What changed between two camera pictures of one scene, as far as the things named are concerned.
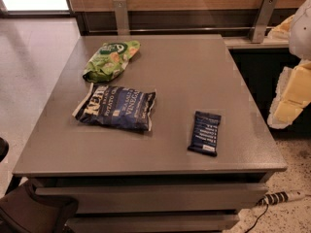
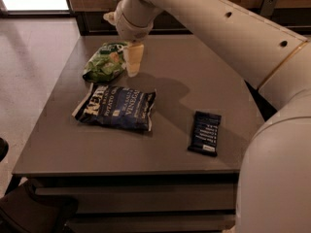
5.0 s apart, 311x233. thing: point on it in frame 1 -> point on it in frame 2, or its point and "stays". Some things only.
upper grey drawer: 158,198 stays
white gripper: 301,33 -> 130,30
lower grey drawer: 152,222 stays
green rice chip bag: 110,60 stays
